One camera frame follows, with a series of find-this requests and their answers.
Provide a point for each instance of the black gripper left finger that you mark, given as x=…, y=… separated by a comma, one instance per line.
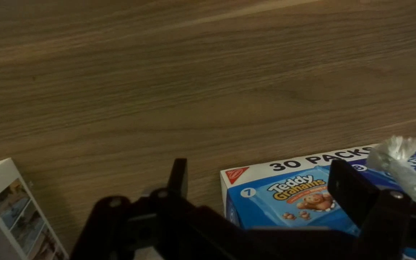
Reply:
x=145, y=225

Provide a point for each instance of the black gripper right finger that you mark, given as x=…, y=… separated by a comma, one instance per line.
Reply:
x=386, y=225

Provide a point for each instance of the white phone box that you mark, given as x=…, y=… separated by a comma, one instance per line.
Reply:
x=6, y=207

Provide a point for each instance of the blue snack box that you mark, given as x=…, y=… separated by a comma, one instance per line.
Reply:
x=285, y=196

